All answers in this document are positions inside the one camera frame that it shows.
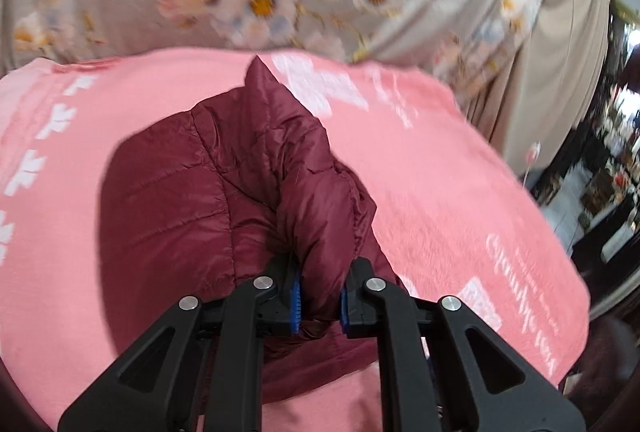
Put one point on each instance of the dark cluttered shelf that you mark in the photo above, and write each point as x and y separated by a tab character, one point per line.
605	172

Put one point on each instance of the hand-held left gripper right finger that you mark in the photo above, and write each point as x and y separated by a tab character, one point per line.
344	312

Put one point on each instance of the beige curtain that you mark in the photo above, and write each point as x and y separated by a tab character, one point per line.
565	37

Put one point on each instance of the pink blanket with white print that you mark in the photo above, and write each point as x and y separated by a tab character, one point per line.
450	212

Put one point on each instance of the maroon puffer jacket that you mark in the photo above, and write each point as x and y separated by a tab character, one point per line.
200	192

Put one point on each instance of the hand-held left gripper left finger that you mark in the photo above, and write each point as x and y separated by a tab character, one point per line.
295	307

